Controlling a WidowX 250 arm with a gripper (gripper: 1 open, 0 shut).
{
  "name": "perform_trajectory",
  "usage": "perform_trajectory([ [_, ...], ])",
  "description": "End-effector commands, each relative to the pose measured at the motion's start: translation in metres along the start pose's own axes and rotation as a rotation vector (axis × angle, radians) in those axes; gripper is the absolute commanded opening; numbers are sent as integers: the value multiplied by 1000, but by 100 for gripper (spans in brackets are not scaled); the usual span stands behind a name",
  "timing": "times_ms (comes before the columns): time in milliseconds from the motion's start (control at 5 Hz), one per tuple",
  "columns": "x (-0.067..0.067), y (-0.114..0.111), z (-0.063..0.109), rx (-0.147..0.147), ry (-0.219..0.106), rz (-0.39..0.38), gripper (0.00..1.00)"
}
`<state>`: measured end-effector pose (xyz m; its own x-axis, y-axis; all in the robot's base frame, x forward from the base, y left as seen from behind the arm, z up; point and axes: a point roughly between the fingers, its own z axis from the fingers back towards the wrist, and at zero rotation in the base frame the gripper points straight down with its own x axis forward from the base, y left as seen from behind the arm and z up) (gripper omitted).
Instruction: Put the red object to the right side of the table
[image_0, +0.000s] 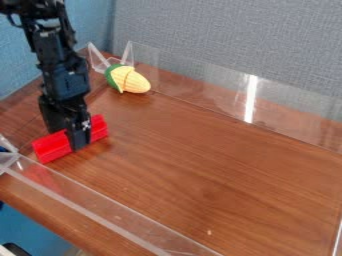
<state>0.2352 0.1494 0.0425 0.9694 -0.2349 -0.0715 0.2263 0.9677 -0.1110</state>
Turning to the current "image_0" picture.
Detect clear acrylic wall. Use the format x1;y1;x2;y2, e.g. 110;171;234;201
6;155;222;256
123;42;342;154

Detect red rectangular block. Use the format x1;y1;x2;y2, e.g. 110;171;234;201
31;113;110;165

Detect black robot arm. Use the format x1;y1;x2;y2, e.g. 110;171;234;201
0;0;92;151

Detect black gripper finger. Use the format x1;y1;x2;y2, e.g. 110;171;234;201
66;112;92;151

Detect clear acrylic back wall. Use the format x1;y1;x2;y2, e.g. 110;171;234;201
123;42;342;154

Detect clear acrylic front wall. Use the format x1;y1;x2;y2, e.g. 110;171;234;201
6;155;222;256

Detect clear acrylic left bracket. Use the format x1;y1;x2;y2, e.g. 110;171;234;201
0;133;23;176

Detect clear acrylic corner bracket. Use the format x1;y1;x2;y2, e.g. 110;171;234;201
87;42;134;74

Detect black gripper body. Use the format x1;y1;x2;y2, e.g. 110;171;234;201
39;59;91;133

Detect yellow toy corn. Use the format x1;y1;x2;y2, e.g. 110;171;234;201
104;64;151;93

